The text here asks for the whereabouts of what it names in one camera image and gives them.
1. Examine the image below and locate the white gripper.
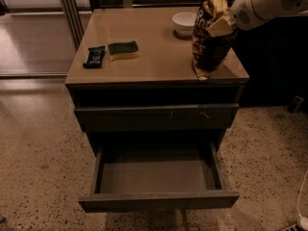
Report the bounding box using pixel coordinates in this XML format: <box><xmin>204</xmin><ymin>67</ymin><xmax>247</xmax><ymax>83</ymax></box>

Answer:
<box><xmin>206</xmin><ymin>0</ymin><xmax>287</xmax><ymax>38</ymax></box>

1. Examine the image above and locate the brown chip bag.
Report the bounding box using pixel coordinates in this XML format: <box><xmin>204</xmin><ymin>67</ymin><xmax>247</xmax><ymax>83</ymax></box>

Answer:
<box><xmin>192</xmin><ymin>0</ymin><xmax>237</xmax><ymax>80</ymax></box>

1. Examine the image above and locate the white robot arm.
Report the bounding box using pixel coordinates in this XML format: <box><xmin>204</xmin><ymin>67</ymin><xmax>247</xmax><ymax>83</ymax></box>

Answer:
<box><xmin>206</xmin><ymin>0</ymin><xmax>308</xmax><ymax>38</ymax></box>

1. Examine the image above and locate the closed upper drawer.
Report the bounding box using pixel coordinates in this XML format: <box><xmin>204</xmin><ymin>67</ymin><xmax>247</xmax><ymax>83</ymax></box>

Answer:
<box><xmin>74</xmin><ymin>103</ymin><xmax>239</xmax><ymax>132</ymax></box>

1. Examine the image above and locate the grey drawer cabinet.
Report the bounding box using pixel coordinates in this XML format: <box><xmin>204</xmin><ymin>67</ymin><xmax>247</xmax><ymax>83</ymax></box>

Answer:
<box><xmin>65</xmin><ymin>8</ymin><xmax>248</xmax><ymax>151</ymax></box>

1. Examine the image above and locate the open middle drawer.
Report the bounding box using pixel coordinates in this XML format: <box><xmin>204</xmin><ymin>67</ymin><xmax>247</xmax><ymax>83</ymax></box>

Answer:
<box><xmin>79</xmin><ymin>141</ymin><xmax>240</xmax><ymax>213</ymax></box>

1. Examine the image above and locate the white ceramic bowl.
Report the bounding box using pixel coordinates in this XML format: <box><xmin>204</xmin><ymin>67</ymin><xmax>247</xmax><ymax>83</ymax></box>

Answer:
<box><xmin>172</xmin><ymin>13</ymin><xmax>196</xmax><ymax>38</ymax></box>

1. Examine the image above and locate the small dark floor object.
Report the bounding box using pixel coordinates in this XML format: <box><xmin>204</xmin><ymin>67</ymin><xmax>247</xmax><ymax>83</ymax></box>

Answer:
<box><xmin>288</xmin><ymin>95</ymin><xmax>305</xmax><ymax>114</ymax></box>

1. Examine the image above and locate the green yellow sponge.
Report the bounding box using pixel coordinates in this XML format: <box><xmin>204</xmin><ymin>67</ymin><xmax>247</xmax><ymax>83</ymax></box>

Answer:
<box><xmin>108</xmin><ymin>40</ymin><xmax>140</xmax><ymax>61</ymax></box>

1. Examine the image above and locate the dark blue snack bar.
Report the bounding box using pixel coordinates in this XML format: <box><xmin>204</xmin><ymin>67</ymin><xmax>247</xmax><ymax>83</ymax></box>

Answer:
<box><xmin>83</xmin><ymin>46</ymin><xmax>106</xmax><ymax>68</ymax></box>

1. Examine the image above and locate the white cable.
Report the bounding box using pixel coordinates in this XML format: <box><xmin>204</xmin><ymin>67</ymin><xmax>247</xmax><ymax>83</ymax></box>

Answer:
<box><xmin>295</xmin><ymin>169</ymin><xmax>308</xmax><ymax>231</ymax></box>

